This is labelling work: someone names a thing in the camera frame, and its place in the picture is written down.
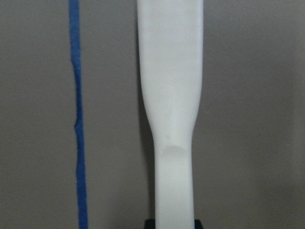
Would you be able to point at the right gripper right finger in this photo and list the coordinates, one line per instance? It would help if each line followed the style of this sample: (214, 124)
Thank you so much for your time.
(198, 224)

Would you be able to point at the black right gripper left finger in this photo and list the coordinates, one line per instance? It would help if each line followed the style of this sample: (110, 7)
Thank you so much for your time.
(149, 224)

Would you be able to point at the beige hand brush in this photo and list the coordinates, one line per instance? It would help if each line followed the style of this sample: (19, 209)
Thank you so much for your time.
(171, 66)

